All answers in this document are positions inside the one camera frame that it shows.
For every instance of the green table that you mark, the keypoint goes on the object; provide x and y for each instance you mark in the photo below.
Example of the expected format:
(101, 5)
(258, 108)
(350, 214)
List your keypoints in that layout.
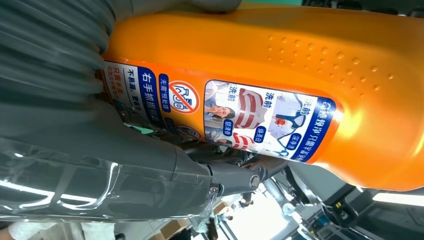
(271, 2)

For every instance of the ceiling light strip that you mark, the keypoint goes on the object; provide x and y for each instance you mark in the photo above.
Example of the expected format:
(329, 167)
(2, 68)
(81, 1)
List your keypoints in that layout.
(397, 199)

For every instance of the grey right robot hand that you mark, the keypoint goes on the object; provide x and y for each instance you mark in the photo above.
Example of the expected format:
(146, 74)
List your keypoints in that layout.
(99, 172)

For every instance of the brown cardboard box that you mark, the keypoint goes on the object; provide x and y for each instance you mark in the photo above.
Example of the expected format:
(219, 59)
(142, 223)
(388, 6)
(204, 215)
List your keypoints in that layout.
(169, 230)

